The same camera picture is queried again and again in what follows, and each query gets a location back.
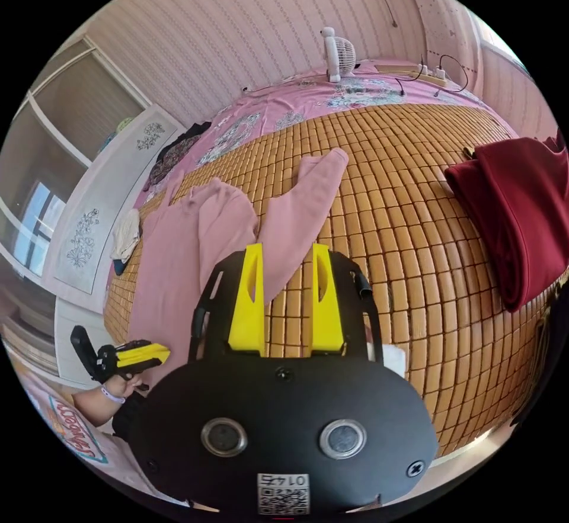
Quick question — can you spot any white fan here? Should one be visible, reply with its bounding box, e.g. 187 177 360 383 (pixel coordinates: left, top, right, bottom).
321 27 357 83

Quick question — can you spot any black cable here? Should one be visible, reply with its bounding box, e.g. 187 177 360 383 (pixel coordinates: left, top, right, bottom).
433 54 469 97

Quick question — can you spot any dark floral pile of clothes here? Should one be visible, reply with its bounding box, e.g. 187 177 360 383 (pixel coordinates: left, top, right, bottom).
144 121 213 193

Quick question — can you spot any window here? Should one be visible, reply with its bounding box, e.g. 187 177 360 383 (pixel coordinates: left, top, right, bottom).
13 179 68 276

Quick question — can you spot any person's left hand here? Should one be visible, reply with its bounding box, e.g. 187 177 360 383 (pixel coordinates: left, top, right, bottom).
101 374 143 402

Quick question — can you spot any person's left forearm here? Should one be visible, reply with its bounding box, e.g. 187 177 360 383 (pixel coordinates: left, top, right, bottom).
71 386 127 429

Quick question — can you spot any white cupboard with floral doors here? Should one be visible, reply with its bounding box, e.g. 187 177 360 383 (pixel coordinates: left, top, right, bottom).
0 36 187 297

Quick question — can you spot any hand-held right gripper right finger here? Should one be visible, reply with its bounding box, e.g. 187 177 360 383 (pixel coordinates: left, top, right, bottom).
310 243 347 358

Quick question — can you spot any cream pile of clothes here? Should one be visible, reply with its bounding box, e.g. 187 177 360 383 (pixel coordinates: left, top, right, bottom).
110 208 144 276

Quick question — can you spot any bed with woven mat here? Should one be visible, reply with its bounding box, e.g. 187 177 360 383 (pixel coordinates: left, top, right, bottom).
104 59 569 461

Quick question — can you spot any white power strip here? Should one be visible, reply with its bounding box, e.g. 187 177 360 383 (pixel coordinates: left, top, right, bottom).
410 64 447 81

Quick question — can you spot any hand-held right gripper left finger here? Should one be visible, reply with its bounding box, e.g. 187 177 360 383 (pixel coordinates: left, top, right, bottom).
227 243 266 358

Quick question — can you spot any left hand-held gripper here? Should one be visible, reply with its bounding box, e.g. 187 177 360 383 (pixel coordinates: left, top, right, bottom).
91 339 171 393

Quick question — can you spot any pink long sleeve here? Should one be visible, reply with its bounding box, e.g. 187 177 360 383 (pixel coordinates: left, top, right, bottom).
129 147 350 381

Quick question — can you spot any dark red garment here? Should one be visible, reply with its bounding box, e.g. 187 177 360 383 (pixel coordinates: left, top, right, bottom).
444 130 569 313

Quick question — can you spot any person's body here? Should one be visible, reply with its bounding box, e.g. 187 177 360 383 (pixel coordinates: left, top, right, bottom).
22 371 187 507

